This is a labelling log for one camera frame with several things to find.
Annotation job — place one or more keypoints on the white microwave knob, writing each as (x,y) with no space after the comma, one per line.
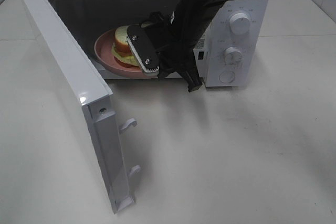
(239,23)
(232,56)

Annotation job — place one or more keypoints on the pink plate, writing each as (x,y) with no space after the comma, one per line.
(104,55)

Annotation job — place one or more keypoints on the lower white microwave knob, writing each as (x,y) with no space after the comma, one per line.
(232,56)

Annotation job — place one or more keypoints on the upper white microwave knob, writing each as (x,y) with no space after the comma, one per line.
(239,23)

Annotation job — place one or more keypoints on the sandwich with white bread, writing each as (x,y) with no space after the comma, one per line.
(121,49)

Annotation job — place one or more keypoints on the round white door button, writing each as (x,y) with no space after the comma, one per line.
(227,77)

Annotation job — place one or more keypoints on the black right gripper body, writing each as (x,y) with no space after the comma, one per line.
(180,32)

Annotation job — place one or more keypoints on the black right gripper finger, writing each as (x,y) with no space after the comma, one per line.
(191,76)
(143,50)

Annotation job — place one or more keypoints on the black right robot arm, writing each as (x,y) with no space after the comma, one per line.
(166,46)

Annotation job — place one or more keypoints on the white microwave oven body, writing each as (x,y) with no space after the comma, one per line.
(88,19)

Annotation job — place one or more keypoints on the white microwave door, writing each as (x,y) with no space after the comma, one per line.
(86,100)

